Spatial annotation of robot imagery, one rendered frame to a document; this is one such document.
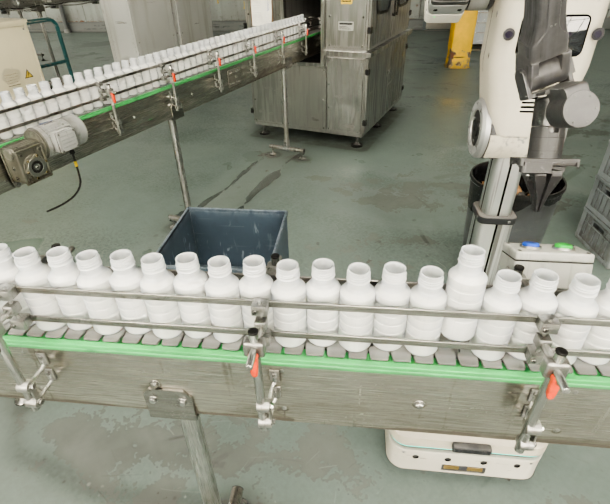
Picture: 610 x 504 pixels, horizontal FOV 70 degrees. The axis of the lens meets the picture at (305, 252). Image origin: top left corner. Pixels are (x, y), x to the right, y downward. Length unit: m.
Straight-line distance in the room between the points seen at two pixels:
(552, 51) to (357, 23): 3.42
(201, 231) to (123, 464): 0.98
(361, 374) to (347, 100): 3.74
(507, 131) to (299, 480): 1.35
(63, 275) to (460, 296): 0.67
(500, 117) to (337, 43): 3.18
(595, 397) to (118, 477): 1.59
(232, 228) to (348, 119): 3.15
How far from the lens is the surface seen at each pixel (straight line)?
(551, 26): 0.87
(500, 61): 1.22
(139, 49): 6.61
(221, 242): 1.44
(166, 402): 0.96
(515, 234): 2.42
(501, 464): 1.80
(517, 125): 1.27
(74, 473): 2.03
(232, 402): 0.92
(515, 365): 0.85
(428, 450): 1.71
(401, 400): 0.86
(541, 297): 0.78
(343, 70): 4.33
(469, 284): 0.73
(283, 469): 1.83
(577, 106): 0.85
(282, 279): 0.72
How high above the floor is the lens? 1.58
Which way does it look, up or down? 34 degrees down
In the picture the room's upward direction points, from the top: 1 degrees counter-clockwise
